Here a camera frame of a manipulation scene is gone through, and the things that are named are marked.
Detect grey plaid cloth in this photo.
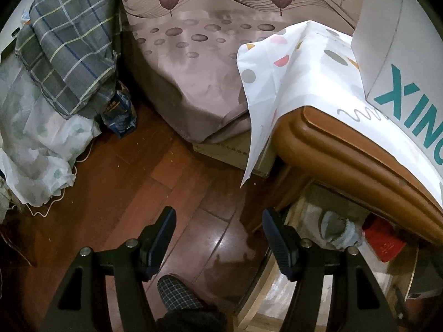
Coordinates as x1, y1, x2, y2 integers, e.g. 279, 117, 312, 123
16, 0, 121, 117

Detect light wooden drawer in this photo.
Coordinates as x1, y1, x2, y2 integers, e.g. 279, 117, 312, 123
239, 183, 443, 332

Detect white floral sheer cloth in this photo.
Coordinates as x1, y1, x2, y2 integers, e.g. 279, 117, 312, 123
0, 51, 102, 205

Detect blue printed packet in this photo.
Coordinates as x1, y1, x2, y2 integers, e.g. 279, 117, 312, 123
100, 79, 138, 139

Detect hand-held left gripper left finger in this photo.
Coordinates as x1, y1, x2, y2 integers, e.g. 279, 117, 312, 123
42, 206, 178, 332

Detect beige patterned bed cover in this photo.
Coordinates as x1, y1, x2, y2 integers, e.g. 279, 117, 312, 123
114, 0, 368, 145

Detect white dotted tablecloth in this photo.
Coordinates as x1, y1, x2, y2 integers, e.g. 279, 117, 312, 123
236, 21, 443, 195

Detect cardboard box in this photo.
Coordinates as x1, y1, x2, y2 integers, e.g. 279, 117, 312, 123
192, 124, 277, 178

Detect white rolled socks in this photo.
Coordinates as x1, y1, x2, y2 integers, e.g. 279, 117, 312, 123
318, 210, 366, 250

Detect brown wooden nightstand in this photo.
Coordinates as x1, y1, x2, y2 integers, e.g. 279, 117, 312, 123
251, 105, 443, 247

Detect red box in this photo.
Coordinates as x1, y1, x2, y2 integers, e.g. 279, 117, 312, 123
362, 214, 408, 264

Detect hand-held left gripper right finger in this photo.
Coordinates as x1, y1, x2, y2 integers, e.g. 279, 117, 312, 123
262, 208, 398, 332

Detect white shoe box teal print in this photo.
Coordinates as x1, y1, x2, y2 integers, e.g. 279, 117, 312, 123
352, 0, 443, 167

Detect plaid slipper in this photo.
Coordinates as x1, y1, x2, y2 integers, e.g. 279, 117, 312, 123
157, 274, 204, 312

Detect person's dark trouser leg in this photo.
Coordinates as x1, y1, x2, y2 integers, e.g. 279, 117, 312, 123
156, 305, 228, 332

